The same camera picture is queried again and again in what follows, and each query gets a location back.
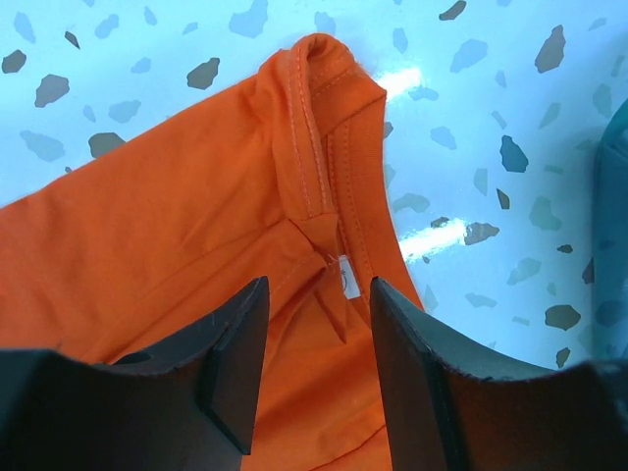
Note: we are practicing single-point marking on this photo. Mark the orange t shirt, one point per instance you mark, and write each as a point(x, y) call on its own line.
point(280, 176)

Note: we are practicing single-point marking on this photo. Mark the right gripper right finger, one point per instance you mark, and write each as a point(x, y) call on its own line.
point(452, 403)

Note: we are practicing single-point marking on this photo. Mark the teal plastic basket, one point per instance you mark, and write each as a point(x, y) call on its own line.
point(610, 240)

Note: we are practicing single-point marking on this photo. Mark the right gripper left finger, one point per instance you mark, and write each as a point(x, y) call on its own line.
point(187, 402)

